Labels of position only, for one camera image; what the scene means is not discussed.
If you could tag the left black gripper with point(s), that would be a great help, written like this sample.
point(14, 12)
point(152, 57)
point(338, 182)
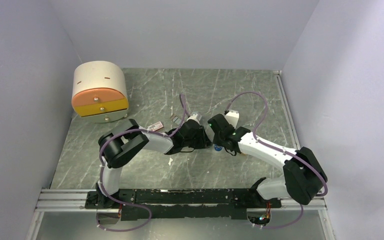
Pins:
point(203, 142)

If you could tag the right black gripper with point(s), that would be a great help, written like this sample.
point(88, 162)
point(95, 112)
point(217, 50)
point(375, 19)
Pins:
point(216, 139)

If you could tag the blue stapler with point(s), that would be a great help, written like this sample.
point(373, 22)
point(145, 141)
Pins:
point(217, 148)

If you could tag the staple tray with staples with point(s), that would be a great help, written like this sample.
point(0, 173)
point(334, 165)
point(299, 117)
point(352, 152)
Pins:
point(175, 119)

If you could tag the red white staple box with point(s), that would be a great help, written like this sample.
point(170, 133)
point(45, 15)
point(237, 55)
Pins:
point(156, 126)

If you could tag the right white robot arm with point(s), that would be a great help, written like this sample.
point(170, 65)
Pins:
point(302, 175)

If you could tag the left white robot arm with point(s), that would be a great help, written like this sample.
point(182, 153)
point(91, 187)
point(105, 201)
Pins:
point(120, 145)

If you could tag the beige drawer cabinet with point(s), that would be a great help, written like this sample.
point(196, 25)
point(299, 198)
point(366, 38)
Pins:
point(99, 93)

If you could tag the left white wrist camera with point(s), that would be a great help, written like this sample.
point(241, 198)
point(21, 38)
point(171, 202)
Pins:
point(195, 116)

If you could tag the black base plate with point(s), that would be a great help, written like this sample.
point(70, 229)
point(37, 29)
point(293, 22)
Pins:
point(136, 204)

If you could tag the aluminium side rail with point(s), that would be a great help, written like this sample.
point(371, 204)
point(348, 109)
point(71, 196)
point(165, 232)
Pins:
point(286, 108)

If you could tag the aluminium front rail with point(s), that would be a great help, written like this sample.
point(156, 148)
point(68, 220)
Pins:
point(73, 200)

